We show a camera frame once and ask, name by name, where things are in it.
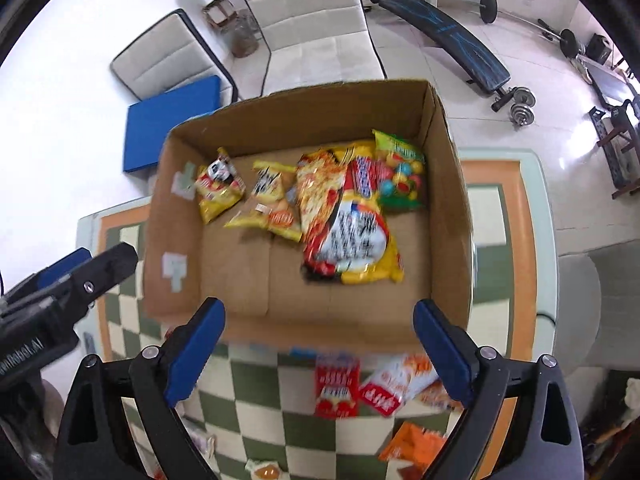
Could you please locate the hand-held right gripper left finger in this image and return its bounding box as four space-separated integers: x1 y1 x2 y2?
52 297 227 480

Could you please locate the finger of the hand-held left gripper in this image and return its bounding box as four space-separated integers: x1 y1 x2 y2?
52 241 139 312
5 247 94 306

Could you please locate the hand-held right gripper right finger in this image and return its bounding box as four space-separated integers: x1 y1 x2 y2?
413 298 586 480

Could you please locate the orange white snack packet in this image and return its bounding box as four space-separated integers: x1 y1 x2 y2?
420 380 463 413

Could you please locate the white red snack packet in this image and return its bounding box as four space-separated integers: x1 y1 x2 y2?
359 355 436 418

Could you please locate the brown cardboard box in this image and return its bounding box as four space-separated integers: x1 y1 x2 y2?
142 79 475 356

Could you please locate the red panda snack packet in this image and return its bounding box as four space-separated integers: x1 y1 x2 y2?
314 354 362 420

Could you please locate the braised egg packet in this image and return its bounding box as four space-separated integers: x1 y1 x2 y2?
245 459 288 480

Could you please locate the green checkered tablecloth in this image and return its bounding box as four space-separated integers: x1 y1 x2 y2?
75 147 558 480

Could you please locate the yellow panda snack packet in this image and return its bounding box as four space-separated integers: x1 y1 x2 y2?
195 147 246 225

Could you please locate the large red yellow snack bag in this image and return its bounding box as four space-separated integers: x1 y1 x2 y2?
301 142 405 286

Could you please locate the blue cushion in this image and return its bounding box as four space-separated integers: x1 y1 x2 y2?
122 75 222 175

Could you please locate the grey upholstered chair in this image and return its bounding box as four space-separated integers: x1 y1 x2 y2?
557 240 640 376

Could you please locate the yellow black-print snack packet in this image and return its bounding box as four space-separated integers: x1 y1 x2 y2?
223 160 303 243

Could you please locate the green candy ball packet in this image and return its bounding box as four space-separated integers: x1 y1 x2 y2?
372 130 428 211

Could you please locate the small white padded chair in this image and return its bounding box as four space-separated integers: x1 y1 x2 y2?
110 8 241 106

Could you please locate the chrome dumbbell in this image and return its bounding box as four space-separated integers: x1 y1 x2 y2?
509 86 537 127

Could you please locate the clear plastic jar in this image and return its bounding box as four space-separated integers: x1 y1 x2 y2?
231 9 260 58

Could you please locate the black metal stand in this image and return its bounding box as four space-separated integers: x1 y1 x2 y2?
589 100 640 201

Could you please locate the small brown box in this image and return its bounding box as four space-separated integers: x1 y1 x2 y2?
202 0 236 31

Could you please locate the large white padded chair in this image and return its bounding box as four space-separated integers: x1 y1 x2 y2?
232 0 388 96

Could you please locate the black treadmill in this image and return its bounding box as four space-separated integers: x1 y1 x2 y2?
570 55 640 111

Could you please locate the black sit-up bench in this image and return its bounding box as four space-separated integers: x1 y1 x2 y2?
369 0 521 113

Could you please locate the black speaker box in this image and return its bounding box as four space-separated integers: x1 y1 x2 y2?
585 33 613 63

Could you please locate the curl barbell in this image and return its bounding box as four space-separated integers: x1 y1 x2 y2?
479 0 581 58

